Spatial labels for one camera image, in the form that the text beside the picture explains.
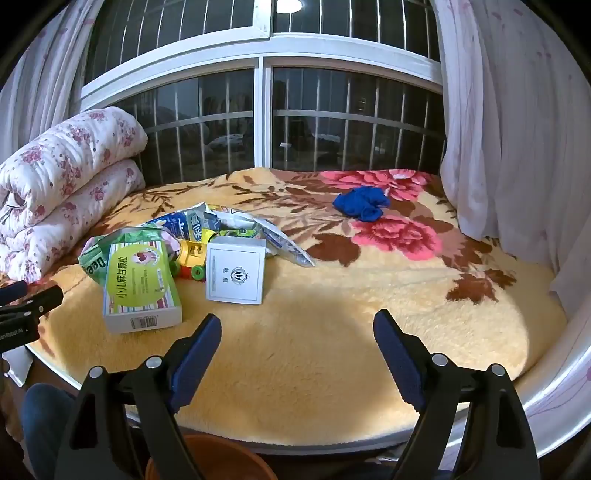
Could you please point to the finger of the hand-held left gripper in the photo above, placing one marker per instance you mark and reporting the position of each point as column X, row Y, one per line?
column 14, row 291
column 44, row 297

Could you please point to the folded floral quilt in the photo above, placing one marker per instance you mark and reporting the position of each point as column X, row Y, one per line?
column 69, row 157

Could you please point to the silver foil bag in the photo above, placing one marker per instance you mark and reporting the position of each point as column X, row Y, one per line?
column 286, row 244

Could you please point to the yellow floral plush blanket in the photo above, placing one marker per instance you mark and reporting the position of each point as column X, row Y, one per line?
column 300, row 346

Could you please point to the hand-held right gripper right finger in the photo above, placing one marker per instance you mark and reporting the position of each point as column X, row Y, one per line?
column 399, row 360

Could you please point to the blue white snack packet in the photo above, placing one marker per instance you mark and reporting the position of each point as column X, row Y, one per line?
column 180, row 226

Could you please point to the white square box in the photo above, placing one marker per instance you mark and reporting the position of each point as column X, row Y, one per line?
column 235, row 272

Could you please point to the white framed barred window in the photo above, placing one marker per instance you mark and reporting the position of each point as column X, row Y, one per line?
column 263, row 115

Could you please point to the yellow toy with green wheels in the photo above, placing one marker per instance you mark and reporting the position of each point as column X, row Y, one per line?
column 189, row 258

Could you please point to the green yellow packet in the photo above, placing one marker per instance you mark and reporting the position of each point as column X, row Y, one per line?
column 240, row 229

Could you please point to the orange plastic basin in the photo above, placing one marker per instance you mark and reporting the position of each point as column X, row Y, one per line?
column 231, row 457

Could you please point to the blue cloth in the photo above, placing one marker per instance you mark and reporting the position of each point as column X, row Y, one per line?
column 360, row 203

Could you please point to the green medicine box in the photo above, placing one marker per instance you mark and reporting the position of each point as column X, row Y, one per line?
column 138, row 286

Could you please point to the sheer floral curtain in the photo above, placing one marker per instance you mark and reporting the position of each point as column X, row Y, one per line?
column 508, row 115
column 41, row 78

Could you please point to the green snack bag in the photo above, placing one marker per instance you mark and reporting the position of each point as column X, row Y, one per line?
column 92, row 261

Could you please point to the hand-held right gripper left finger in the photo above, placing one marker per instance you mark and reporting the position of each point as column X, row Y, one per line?
column 198, row 360

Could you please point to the white bed frame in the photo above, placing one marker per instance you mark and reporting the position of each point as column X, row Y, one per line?
column 561, row 369

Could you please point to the person's left leg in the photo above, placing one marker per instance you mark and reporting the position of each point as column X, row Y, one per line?
column 44, row 424

